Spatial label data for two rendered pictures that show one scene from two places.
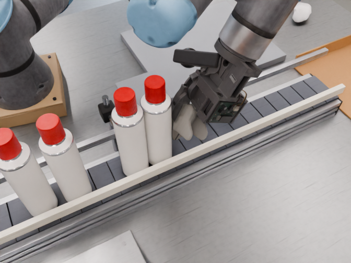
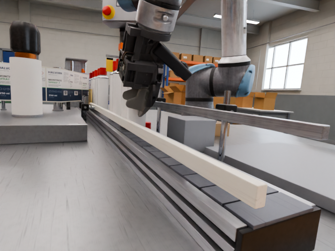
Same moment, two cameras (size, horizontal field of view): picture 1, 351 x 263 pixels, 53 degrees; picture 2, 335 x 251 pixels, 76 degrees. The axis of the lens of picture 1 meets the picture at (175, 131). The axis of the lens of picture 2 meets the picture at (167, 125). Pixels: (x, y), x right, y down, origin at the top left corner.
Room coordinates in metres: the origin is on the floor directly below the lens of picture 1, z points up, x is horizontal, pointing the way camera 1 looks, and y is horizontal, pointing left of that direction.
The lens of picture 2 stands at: (0.50, -0.54, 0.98)
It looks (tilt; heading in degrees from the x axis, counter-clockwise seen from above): 8 degrees down; 91
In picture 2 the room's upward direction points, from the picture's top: 3 degrees clockwise
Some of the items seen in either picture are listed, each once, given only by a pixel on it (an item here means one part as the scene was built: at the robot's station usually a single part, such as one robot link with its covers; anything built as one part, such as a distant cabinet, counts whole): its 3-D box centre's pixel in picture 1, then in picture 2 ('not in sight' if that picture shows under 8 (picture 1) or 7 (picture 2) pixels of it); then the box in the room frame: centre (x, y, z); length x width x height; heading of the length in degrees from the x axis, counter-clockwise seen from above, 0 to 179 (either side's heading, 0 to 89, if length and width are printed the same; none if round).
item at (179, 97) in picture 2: not in sight; (185, 96); (0.69, 2.92, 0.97); 0.45 x 0.44 x 0.37; 19
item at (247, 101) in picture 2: not in sight; (243, 99); (2.21, 4.79, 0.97); 0.43 x 0.39 x 0.37; 14
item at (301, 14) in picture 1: (301, 12); not in sight; (0.96, -0.38, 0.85); 0.08 x 0.07 x 0.04; 125
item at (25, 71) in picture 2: not in sight; (26, 70); (0.01, 0.18, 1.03); 0.09 x 0.09 x 0.30
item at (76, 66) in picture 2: not in sight; (77, 83); (-0.06, 0.71, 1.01); 0.14 x 0.13 x 0.26; 118
